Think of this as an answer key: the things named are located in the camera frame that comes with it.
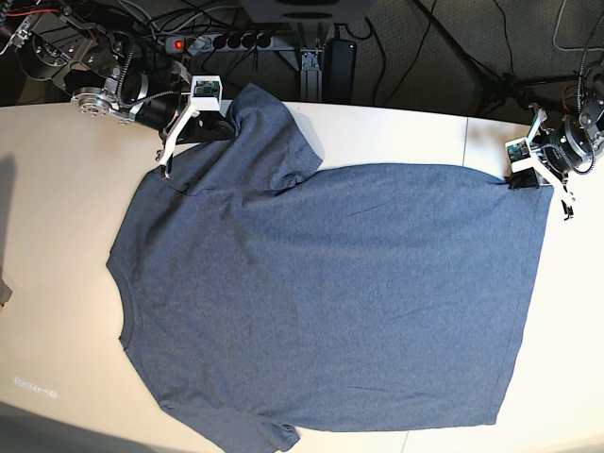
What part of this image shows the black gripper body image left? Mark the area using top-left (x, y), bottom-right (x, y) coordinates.
top-left (134, 94), bottom-right (188, 142)

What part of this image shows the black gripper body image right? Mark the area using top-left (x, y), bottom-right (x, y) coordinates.
top-left (539, 120), bottom-right (596, 175)

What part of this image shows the blue T-shirt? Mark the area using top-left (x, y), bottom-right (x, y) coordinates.
top-left (107, 85), bottom-right (552, 452)

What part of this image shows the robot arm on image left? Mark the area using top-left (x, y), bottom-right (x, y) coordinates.
top-left (1, 1), bottom-right (193, 139)

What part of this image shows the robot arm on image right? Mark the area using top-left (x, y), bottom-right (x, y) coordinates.
top-left (505, 43), bottom-right (603, 197)

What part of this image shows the white power strip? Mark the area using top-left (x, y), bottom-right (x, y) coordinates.
top-left (163, 31), bottom-right (276, 56)

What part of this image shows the black power adapter brick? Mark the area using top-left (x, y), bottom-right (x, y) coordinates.
top-left (323, 39), bottom-right (357, 105)

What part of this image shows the grey object at table edge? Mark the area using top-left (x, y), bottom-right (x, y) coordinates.
top-left (0, 279), bottom-right (12, 306)

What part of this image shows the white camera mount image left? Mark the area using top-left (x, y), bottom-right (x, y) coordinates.
top-left (156, 62), bottom-right (223, 179)

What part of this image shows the aluminium frame post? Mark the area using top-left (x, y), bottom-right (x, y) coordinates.
top-left (296, 23), bottom-right (326, 103)

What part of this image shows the grey base camera housing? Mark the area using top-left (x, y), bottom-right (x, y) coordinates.
top-left (240, 0), bottom-right (375, 24)

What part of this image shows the white cable on floor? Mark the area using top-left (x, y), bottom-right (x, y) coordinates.
top-left (552, 0), bottom-right (604, 52)

